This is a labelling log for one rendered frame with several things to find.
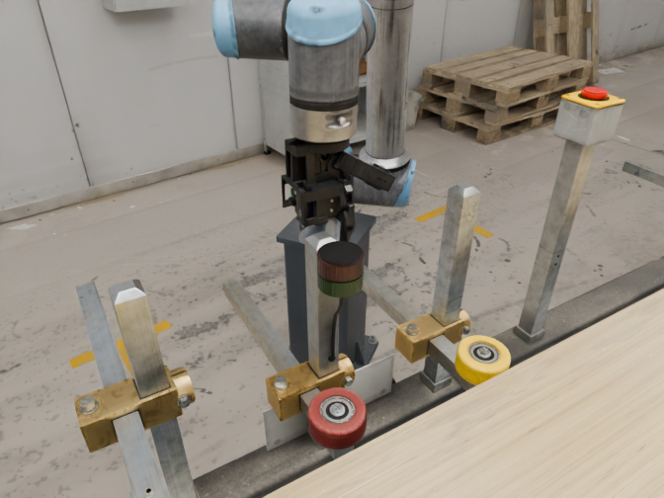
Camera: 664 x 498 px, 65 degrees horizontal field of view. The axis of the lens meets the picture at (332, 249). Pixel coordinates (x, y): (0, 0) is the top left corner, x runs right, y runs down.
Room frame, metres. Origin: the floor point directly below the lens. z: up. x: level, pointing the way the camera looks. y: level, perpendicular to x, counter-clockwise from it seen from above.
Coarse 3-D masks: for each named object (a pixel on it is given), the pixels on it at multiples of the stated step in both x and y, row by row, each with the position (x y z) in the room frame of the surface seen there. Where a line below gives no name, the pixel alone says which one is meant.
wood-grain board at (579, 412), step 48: (576, 336) 0.62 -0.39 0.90; (624, 336) 0.62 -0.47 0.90; (480, 384) 0.52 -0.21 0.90; (528, 384) 0.52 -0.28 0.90; (576, 384) 0.52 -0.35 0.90; (624, 384) 0.52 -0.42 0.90; (432, 432) 0.44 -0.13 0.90; (480, 432) 0.44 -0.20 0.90; (528, 432) 0.44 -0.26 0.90; (576, 432) 0.44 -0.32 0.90; (624, 432) 0.44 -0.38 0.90; (336, 480) 0.37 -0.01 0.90; (384, 480) 0.37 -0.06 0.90; (432, 480) 0.37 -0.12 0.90; (480, 480) 0.37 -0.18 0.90; (528, 480) 0.37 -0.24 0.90; (576, 480) 0.37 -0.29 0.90; (624, 480) 0.37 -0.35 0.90
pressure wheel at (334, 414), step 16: (320, 400) 0.49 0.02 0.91; (336, 400) 0.49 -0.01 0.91; (352, 400) 0.49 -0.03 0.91; (320, 416) 0.46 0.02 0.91; (336, 416) 0.46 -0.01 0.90; (352, 416) 0.46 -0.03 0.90; (320, 432) 0.44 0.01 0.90; (336, 432) 0.43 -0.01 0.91; (352, 432) 0.44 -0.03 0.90; (336, 448) 0.43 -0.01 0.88
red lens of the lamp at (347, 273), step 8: (320, 248) 0.56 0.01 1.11; (360, 248) 0.56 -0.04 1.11; (320, 264) 0.53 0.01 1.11; (328, 264) 0.52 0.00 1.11; (352, 264) 0.52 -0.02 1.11; (360, 264) 0.53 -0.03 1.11; (320, 272) 0.53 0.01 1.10; (328, 272) 0.52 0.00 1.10; (336, 272) 0.52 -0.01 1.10; (344, 272) 0.52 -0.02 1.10; (352, 272) 0.52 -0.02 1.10; (360, 272) 0.53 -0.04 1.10; (336, 280) 0.52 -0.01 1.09; (344, 280) 0.52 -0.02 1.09
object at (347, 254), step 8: (328, 248) 0.55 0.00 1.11; (336, 248) 0.55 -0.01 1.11; (344, 248) 0.55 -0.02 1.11; (352, 248) 0.55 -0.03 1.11; (320, 256) 0.54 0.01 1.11; (328, 256) 0.54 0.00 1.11; (336, 256) 0.54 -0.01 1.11; (344, 256) 0.54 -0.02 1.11; (352, 256) 0.54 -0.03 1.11; (360, 256) 0.54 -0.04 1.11; (336, 264) 0.52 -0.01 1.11; (344, 264) 0.52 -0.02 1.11; (328, 280) 0.52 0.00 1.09; (352, 280) 0.52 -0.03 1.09; (336, 312) 0.55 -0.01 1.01; (336, 320) 0.56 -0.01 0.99
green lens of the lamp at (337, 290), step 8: (320, 280) 0.53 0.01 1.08; (360, 280) 0.53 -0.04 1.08; (320, 288) 0.53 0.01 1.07; (328, 288) 0.52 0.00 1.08; (336, 288) 0.52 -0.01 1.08; (344, 288) 0.52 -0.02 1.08; (352, 288) 0.52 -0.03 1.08; (360, 288) 0.53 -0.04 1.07; (336, 296) 0.52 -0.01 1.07; (344, 296) 0.52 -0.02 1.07
